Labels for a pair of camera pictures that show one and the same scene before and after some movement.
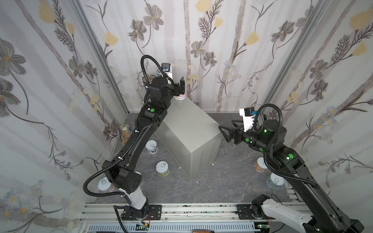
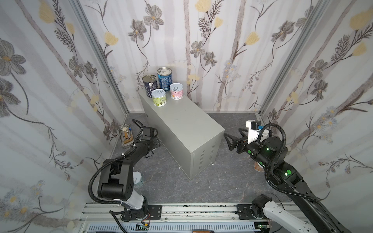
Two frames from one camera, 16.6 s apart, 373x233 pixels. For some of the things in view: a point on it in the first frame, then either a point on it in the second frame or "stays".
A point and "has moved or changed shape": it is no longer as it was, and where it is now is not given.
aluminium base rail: x=184 y=218 stays
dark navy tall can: x=149 y=78 stays
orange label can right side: x=260 y=165 stays
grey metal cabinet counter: x=189 y=136 stays
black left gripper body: x=178 y=88 → x=150 y=139
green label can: x=161 y=167 has moved or changed shape
